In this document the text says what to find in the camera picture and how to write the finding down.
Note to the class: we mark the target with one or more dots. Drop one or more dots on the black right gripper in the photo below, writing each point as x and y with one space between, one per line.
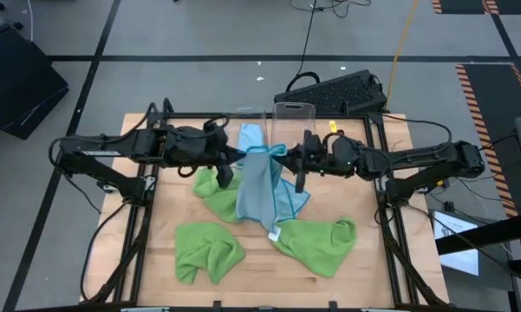
314 149

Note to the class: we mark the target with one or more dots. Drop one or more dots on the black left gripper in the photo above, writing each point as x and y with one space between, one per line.
214 149

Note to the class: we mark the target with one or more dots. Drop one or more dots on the light blue microfiber towel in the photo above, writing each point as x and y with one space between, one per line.
249 134
255 186

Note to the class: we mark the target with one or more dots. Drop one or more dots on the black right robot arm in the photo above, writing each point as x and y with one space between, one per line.
416 158

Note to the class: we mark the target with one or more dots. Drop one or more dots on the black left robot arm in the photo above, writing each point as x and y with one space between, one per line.
112 145

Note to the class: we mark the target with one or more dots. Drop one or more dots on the green microfiber towel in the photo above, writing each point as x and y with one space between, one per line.
316 247
208 251
216 195

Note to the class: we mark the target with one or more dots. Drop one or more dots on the clear plastic bin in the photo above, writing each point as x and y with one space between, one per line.
293 125
232 130

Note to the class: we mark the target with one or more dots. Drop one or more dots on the black perforated computer tower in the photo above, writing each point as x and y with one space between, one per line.
329 93

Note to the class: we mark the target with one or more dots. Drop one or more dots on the silver aluminium extrusion bar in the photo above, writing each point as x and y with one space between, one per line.
145 309
386 309

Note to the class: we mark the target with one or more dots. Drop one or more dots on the black metal beam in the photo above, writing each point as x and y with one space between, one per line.
481 236

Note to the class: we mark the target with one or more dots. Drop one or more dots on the black hazard striped mat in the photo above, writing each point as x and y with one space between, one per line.
464 5
494 121

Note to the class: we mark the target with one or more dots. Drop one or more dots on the black floor platform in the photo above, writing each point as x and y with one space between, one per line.
17 82

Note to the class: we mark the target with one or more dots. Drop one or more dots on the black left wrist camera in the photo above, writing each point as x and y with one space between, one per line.
225 177

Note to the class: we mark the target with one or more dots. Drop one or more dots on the black metal table frame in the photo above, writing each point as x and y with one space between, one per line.
186 115

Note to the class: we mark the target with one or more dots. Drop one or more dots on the white arm base bracket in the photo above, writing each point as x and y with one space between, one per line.
384 185
150 183

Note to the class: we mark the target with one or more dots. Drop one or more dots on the small black edge bracket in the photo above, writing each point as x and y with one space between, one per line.
216 305
333 305

